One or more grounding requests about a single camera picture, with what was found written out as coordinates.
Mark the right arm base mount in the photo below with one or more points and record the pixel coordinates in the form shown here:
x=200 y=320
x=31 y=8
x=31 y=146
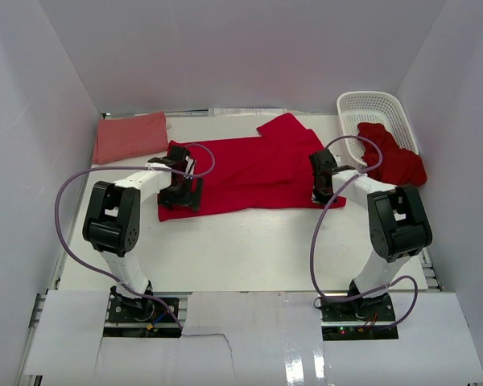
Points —
x=361 y=320

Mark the dark red crumpled t shirt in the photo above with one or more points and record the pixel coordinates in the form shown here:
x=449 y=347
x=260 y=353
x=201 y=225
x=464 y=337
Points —
x=399 y=166

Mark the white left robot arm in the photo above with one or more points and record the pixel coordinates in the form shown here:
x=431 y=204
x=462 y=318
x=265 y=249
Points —
x=112 y=221

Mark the white plastic perforated basket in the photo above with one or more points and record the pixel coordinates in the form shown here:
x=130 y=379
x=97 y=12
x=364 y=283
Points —
x=378 y=108

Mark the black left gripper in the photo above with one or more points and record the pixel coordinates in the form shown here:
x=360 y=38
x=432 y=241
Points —
x=186 y=199

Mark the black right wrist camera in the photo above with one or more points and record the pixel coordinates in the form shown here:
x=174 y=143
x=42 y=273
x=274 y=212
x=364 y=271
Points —
x=322 y=161

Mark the bright red t shirt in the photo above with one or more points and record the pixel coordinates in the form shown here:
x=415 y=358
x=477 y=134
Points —
x=270 y=171

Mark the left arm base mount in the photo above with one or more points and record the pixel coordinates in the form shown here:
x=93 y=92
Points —
x=148 y=319

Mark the folded salmon pink t shirt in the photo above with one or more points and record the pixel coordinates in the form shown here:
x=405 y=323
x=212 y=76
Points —
x=123 y=138

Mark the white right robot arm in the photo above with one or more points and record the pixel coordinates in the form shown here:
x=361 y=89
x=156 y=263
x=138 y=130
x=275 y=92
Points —
x=398 y=228

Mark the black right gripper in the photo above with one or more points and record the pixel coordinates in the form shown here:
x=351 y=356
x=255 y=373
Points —
x=318 y=199

